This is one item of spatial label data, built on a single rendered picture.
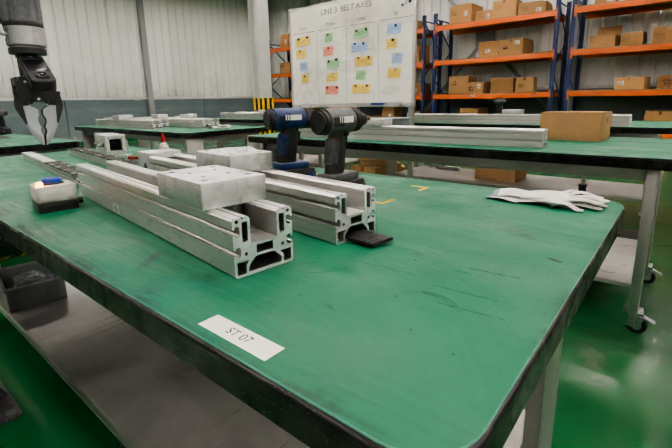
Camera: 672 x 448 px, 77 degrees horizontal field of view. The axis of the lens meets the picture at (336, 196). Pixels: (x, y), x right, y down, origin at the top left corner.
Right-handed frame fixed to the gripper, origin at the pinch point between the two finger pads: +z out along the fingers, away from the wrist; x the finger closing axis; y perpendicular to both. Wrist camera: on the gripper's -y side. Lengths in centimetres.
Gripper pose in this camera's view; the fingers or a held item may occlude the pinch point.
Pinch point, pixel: (45, 139)
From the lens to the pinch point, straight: 118.3
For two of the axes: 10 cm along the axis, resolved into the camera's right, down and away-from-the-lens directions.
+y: -6.9, -1.4, 7.1
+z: 0.2, 9.7, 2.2
